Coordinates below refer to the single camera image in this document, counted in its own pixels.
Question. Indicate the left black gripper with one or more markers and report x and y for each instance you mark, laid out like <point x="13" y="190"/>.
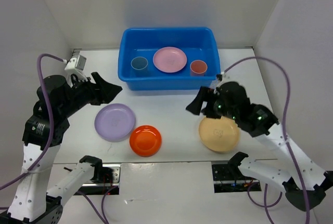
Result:
<point x="109" y="90"/>

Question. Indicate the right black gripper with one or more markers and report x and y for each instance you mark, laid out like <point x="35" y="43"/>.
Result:
<point x="202" y="95"/>

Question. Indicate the purple plate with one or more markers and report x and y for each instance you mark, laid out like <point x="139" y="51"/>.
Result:
<point x="114" y="122"/>

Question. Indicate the yellow plate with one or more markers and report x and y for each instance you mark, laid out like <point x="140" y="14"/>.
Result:
<point x="219" y="135"/>

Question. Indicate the pink cup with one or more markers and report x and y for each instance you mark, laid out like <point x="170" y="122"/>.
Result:
<point x="198" y="68"/>

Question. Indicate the blue cup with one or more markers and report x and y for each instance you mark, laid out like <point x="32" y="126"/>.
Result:
<point x="140" y="66"/>

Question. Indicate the pink plate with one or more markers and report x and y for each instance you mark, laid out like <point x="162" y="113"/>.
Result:
<point x="169" y="59"/>

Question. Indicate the orange plate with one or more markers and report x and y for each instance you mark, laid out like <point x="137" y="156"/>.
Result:
<point x="145" y="141"/>

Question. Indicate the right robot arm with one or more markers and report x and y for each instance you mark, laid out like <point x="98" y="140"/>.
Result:
<point x="300" y="179"/>

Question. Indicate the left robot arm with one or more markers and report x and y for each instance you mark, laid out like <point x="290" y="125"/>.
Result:
<point x="34" y="202"/>

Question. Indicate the blue plastic bin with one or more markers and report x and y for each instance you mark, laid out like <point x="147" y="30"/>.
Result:
<point x="198" y="43"/>

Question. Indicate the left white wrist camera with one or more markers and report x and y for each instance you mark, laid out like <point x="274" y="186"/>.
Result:
<point x="76" y="66"/>

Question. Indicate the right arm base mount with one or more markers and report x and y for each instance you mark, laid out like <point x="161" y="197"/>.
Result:
<point x="225" y="182"/>

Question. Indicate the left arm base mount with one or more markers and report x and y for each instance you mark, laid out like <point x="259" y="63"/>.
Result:
<point x="109" y="179"/>

